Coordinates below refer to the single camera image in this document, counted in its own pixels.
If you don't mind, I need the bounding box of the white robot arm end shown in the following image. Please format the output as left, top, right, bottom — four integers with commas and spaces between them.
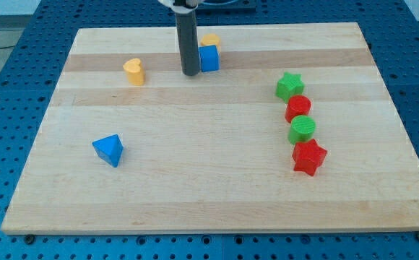
158, 0, 204, 14

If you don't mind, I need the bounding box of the blue cube block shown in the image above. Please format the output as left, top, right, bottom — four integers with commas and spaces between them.
199, 45, 220, 72

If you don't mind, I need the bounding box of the yellow heart block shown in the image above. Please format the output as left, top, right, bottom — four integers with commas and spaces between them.
123, 58, 145, 86

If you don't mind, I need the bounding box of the wooden board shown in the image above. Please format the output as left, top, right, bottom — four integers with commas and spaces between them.
1, 22, 419, 235

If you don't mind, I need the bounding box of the red cylinder block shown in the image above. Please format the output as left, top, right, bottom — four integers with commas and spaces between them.
285, 95, 312, 123

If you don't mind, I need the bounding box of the yellow cylinder block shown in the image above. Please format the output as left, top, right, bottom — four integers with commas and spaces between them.
200, 33, 221, 52

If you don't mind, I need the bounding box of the green cylinder block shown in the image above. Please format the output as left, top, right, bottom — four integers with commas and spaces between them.
288, 115, 316, 144

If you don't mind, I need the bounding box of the green star block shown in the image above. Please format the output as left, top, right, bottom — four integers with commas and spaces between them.
275, 72, 305, 103

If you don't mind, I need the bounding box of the blue triangular prism block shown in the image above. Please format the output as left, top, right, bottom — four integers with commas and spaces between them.
92, 134, 124, 168

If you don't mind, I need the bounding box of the red star block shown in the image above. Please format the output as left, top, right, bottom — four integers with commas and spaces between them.
292, 139, 327, 177

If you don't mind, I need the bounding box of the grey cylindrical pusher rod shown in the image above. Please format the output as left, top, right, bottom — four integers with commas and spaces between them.
176, 11, 200, 77

